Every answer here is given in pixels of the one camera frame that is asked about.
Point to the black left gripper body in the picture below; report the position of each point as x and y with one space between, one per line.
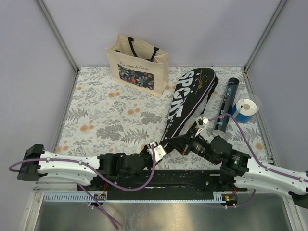
145 153

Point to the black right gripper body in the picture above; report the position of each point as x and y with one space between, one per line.
198 146

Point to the black shuttlecock tube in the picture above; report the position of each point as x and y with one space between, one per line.
226 107

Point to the black sport racket cover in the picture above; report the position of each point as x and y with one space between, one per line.
191 90

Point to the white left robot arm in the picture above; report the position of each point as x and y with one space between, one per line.
38 163

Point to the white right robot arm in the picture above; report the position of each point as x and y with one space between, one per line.
240 170

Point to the white blue tape roll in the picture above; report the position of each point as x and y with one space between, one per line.
243 110

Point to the floral table mat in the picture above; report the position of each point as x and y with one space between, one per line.
106 116

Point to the clear plastic tube lid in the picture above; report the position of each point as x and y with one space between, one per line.
257 101

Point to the beige floral tote bag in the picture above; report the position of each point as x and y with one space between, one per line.
139 64

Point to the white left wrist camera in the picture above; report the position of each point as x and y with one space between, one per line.
156 151

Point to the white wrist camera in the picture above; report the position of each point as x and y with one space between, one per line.
201 123
156 151

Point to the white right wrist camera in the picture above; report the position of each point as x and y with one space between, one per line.
201 123

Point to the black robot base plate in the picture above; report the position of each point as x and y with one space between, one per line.
171 185

